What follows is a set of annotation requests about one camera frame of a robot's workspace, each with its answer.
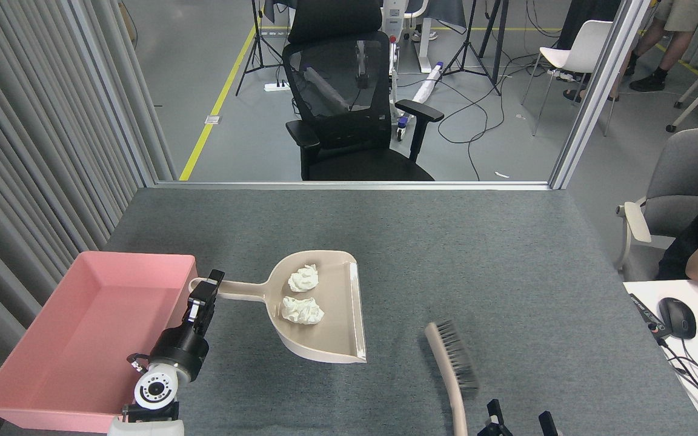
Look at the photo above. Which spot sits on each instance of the white plastic chair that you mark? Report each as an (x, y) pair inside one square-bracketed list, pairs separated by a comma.
[(585, 45)]

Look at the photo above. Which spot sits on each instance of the silver table edge rail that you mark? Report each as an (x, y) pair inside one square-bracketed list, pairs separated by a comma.
[(349, 184)]

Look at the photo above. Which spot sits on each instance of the metal floor socket plate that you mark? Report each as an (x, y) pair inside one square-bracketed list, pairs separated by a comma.
[(212, 119)]

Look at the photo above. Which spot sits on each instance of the standing person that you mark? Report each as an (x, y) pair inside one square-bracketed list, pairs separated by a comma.
[(679, 18)]

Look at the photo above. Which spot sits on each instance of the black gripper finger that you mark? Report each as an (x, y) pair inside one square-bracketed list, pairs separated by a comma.
[(549, 427), (497, 424)]

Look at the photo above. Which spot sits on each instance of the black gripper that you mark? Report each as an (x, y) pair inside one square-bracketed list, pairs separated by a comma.
[(179, 351)]

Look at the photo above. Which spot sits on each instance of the white power strip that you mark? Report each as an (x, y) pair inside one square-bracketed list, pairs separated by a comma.
[(277, 86)]

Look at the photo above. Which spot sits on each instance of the black tripod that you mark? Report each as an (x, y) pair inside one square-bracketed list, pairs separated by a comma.
[(469, 36), (257, 30)]

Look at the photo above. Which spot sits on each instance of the white paper ball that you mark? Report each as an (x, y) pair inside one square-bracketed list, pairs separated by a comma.
[(304, 278), (302, 310)]

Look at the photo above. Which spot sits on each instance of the person on white chair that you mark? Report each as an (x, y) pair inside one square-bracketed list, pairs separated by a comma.
[(572, 95)]

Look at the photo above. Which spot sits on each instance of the seated person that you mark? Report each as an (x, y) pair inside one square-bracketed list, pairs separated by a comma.
[(682, 254)]

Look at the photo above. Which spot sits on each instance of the black computer mouse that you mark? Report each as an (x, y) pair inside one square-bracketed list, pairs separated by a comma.
[(677, 318)]

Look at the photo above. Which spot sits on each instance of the beige brush with black bristles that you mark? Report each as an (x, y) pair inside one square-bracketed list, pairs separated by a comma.
[(449, 375)]

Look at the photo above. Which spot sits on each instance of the black mesh office chair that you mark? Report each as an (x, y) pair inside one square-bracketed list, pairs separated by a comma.
[(343, 121)]

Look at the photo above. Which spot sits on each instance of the grey chair with white armrest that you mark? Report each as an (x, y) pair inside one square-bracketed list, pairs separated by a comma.
[(688, 175)]

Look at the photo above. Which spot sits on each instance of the white stand on wheels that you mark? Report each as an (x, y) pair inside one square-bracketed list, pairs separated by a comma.
[(392, 18)]

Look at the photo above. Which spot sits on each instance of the pink plastic bin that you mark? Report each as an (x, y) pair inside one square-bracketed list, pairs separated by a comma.
[(82, 327)]

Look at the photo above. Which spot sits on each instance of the beige plastic dustpan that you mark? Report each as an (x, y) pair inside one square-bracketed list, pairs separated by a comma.
[(337, 333)]

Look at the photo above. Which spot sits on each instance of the small black device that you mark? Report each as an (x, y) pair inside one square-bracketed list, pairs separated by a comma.
[(649, 315)]

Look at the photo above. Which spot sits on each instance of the white sneaker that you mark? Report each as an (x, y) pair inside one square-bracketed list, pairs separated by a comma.
[(425, 36)]

